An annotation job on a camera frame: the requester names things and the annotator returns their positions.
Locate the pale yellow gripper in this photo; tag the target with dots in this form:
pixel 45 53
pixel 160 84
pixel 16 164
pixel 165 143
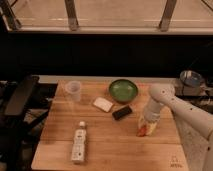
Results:
pixel 149 121

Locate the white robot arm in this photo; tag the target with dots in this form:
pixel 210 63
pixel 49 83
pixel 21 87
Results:
pixel 164 95

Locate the black rectangular block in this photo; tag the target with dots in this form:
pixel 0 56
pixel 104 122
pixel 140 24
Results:
pixel 117 115

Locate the green bowl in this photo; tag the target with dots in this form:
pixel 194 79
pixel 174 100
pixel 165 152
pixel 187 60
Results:
pixel 123 90

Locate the white sponge block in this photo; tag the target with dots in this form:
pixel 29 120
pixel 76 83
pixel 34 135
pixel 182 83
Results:
pixel 103 104

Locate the metal pot with lid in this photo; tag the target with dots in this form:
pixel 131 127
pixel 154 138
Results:
pixel 192 79

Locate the white labelled bottle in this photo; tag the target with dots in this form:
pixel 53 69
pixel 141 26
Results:
pixel 79 144

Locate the clear plastic cup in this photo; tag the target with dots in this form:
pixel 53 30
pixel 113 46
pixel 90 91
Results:
pixel 73 88

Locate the black office chair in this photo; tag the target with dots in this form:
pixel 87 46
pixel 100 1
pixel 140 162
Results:
pixel 13 128

